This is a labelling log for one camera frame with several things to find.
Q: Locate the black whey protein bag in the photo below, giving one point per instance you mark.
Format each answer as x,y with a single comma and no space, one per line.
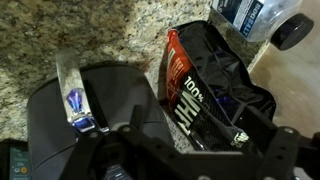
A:
213,86

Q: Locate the black air fryer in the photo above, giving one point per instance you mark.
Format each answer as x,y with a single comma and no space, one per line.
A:
120,93

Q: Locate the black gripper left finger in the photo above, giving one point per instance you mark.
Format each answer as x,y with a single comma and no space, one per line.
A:
96,146

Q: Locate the clear salt bottle black cap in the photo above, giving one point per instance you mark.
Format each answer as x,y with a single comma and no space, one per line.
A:
260,20

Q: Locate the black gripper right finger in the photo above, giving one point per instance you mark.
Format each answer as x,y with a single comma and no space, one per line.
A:
281,150

